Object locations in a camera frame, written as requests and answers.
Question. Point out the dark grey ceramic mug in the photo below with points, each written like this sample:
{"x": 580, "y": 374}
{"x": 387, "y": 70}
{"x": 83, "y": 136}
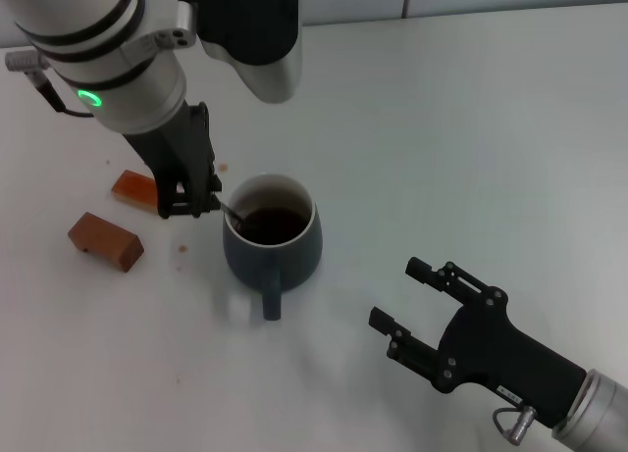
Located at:
{"x": 294, "y": 261}

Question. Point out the dark coffee liquid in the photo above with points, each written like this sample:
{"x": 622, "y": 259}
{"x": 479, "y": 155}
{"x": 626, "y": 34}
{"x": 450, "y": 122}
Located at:
{"x": 279, "y": 224}

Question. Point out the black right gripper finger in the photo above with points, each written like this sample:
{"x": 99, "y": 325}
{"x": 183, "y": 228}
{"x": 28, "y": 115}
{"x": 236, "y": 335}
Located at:
{"x": 417, "y": 354}
{"x": 431, "y": 274}

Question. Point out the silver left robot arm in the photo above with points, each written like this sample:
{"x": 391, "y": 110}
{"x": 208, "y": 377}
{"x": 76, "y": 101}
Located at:
{"x": 122, "y": 55}

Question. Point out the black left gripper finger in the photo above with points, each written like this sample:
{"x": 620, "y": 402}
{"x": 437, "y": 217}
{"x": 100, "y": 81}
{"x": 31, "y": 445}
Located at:
{"x": 208, "y": 189}
{"x": 169, "y": 209}

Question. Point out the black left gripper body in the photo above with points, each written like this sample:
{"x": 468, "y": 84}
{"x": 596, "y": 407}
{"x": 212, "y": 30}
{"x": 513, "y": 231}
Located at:
{"x": 172, "y": 148}

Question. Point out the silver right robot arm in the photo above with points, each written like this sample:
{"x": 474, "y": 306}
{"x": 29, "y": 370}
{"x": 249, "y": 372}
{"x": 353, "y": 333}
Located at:
{"x": 601, "y": 410}

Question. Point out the brown notched wooden block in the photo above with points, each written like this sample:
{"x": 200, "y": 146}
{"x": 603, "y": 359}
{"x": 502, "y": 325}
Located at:
{"x": 105, "y": 238}

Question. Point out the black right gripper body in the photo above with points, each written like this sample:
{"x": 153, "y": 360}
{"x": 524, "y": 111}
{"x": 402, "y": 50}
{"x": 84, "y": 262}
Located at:
{"x": 495, "y": 351}

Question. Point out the stained flat wooden block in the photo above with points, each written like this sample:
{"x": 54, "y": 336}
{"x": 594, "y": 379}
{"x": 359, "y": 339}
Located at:
{"x": 130, "y": 187}

